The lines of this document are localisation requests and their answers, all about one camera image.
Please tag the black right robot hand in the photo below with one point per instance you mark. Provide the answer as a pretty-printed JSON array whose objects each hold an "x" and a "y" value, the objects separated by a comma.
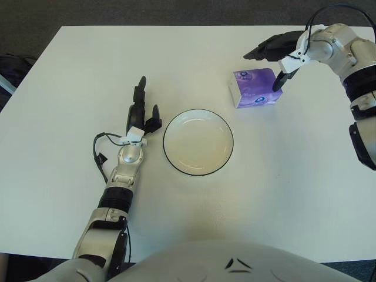
[{"x": 279, "y": 44}]

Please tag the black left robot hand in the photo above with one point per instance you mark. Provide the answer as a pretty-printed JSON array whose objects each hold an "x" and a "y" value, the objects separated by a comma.
[{"x": 134, "y": 114}]

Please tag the purple tissue paper pack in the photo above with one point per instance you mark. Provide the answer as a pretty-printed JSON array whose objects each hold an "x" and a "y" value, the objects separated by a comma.
[{"x": 252, "y": 85}]

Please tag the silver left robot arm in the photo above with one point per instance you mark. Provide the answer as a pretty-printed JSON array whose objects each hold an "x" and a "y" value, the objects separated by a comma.
[{"x": 129, "y": 155}]

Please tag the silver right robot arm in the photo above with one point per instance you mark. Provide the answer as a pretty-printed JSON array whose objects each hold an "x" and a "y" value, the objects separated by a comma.
[{"x": 332, "y": 47}]

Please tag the white plate with black rim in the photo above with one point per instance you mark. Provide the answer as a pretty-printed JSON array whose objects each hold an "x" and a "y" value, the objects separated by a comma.
[{"x": 198, "y": 144}]

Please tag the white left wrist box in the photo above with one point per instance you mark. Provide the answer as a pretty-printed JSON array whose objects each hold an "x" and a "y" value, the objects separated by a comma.
[{"x": 135, "y": 133}]

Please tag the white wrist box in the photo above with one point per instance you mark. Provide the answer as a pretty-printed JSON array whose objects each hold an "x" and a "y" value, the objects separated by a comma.
[
  {"x": 135, "y": 133},
  {"x": 289, "y": 63}
]

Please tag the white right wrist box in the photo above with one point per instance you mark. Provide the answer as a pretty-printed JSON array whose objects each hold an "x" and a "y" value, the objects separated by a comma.
[{"x": 289, "y": 63}]

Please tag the dark bag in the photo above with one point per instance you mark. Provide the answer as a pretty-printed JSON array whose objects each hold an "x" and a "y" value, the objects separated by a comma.
[{"x": 13, "y": 66}]

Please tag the grey metal bar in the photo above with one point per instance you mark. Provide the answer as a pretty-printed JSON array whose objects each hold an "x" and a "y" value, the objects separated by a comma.
[{"x": 5, "y": 83}]

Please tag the grey robot torso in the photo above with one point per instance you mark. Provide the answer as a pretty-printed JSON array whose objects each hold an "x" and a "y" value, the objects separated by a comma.
[{"x": 188, "y": 261}]

